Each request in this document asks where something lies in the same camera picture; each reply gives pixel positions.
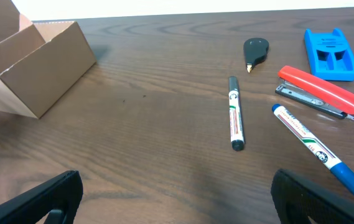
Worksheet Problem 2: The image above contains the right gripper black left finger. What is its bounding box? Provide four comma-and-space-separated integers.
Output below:
0, 170, 83, 223

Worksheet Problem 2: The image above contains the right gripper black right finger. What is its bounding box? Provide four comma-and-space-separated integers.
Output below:
271, 169, 354, 224

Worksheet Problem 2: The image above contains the red stapler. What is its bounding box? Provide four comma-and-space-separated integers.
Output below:
275, 65, 354, 120

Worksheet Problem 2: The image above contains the blue plastic holder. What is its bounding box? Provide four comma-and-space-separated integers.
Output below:
304, 28, 354, 82

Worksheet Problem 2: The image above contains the black correction tape dispenser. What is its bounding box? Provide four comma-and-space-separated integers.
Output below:
243, 37, 269, 73

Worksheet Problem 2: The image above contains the blue whiteboard marker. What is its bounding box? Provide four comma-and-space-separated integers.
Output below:
272, 104, 354, 195

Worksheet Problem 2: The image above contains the black whiteboard marker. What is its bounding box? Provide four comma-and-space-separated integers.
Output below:
228, 76, 245, 151

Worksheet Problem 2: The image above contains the open cardboard box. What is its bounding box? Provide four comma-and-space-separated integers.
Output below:
0, 0, 96, 118

